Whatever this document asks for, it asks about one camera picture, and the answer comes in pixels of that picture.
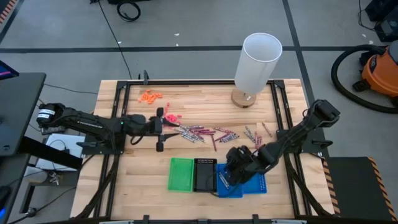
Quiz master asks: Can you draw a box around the black desk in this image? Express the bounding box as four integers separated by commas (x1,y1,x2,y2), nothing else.
0,72,47,156

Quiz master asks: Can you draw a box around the computer monitor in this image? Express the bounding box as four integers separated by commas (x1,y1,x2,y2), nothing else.
0,60,20,81

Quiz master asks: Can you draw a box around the white board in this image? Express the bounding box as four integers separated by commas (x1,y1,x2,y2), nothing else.
35,133,86,172

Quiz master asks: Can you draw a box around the white lamp with wooden base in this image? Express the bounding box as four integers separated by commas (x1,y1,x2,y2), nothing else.
231,32,283,109

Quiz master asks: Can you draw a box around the bunch of keys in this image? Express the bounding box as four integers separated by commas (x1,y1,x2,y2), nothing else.
47,170,62,187

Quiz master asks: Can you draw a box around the brownish pink crayon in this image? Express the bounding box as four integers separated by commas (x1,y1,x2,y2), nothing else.
262,122,274,138

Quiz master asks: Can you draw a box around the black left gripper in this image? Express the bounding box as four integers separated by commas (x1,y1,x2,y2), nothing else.
146,108,180,152

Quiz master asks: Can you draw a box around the black mat with hazard stripes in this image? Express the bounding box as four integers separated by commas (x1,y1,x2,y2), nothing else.
322,156,398,222

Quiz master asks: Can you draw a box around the black metal table frame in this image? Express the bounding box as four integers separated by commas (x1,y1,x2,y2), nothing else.
71,79,335,224

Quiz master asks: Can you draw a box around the orange shop vacuum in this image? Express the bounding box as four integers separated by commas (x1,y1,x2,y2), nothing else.
330,44,398,114
353,40,398,108

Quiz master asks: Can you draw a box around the thin black floor cable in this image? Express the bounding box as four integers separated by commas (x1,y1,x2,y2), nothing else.
43,83,99,95

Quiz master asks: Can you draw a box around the coiled black cable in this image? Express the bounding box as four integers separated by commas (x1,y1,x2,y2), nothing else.
116,1,141,22

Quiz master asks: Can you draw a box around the black power adapter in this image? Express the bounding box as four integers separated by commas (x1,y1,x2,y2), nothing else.
40,125,67,136

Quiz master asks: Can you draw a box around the green plastic basket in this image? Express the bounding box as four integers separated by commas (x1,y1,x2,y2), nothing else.
167,157,195,193

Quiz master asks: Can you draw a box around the long black floor cable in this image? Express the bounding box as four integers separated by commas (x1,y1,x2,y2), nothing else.
98,0,133,80

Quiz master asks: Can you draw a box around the black plastic basket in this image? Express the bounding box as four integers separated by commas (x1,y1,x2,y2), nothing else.
193,157,218,193

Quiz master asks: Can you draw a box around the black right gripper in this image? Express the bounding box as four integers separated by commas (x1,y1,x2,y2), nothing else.
226,145,257,187

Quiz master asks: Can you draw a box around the black diagonal bar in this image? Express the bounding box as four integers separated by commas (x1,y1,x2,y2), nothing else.
18,136,83,170

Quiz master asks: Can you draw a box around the blue plastic basket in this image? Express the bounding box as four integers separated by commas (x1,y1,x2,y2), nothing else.
242,172,267,195
216,163,244,199

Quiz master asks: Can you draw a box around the black equipment case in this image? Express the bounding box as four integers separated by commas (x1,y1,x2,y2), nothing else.
374,14,398,43
365,0,393,21

